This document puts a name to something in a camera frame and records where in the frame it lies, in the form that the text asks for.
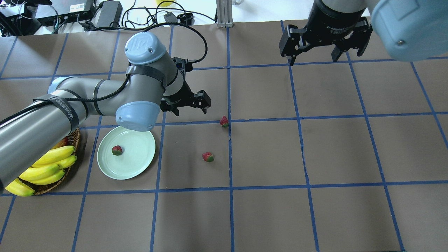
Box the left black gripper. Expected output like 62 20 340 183
160 81 211 117

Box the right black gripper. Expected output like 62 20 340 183
279 0 373 67

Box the red strawberry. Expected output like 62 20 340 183
111 145 123 156
202 152 215 162
219 116 229 128

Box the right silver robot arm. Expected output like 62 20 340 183
279 0 448 66

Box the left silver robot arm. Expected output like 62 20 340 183
0 30 211 191

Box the pale green plate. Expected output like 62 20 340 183
97 126 156 180

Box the black power adapter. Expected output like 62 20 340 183
163 12 179 25

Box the wicker fruit basket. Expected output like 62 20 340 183
32 128 84 196

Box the black power brick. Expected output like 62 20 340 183
96 1 123 27

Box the red yellow apple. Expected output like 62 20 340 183
56 136 69 148

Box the yellow banana bunch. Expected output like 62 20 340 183
5 145 74 197

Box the black cable bundle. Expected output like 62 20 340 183
0 0 216 37

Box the aluminium frame post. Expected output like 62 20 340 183
216 0 234 28

